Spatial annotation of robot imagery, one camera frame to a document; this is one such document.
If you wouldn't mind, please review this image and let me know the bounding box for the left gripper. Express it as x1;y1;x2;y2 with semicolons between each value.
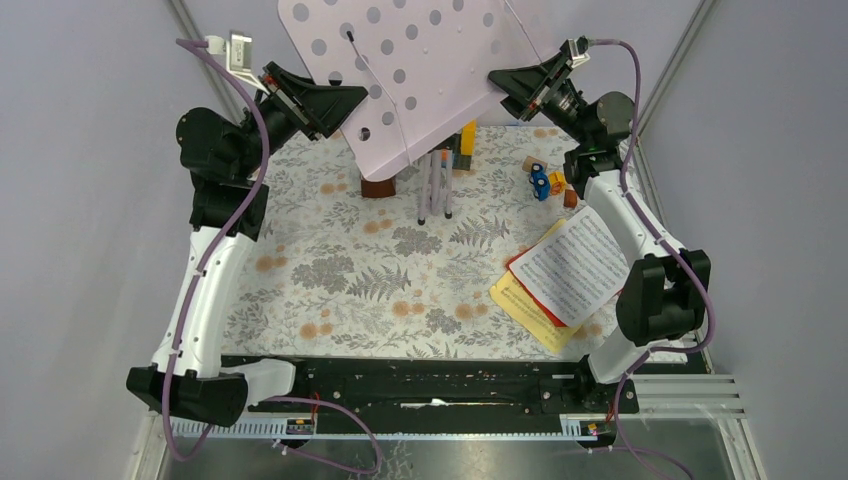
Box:
234;61;368;179

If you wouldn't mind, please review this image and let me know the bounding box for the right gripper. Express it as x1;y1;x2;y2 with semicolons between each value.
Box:
484;52;592;148

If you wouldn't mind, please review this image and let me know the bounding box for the pink music stand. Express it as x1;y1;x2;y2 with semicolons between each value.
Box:
276;0;571;227

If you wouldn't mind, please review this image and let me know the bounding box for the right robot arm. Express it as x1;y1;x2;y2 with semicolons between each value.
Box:
487;37;715;414

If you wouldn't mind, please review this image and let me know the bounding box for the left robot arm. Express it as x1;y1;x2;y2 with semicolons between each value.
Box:
126;62;368;427

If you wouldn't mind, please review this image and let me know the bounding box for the wooden block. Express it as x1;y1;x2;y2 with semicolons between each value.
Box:
522;156;548;173

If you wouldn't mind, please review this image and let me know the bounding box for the yellow toy brick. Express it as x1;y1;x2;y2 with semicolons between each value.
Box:
459;120;477;157

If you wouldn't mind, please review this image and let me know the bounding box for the blue toy car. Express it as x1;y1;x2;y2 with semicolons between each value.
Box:
529;165;550;201

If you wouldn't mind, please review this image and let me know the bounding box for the dark grey brick baseplate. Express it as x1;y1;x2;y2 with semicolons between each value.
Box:
451;152;472;174

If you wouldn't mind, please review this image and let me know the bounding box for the brown metronome box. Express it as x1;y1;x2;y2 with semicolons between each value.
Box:
360;176;397;199

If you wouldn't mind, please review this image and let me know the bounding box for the small brown block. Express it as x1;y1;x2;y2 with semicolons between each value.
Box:
563;189;579;209

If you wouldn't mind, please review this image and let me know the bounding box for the floral table mat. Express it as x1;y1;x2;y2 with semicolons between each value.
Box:
223;126;616;361

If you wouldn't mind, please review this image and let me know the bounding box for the white sheet music page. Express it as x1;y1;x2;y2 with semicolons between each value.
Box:
512;207;630;328

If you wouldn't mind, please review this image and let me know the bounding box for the yellow sheet music page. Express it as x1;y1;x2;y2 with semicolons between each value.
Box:
488;218;584;356

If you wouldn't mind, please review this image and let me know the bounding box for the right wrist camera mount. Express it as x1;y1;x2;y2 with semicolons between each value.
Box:
563;36;592;70

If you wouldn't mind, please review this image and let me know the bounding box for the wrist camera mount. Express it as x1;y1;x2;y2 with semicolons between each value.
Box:
563;36;592;70
204;30;268;93

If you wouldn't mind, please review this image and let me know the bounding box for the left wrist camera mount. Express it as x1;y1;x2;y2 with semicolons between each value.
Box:
204;30;268;93

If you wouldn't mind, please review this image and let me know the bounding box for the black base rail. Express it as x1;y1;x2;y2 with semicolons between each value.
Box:
248;357;639;436

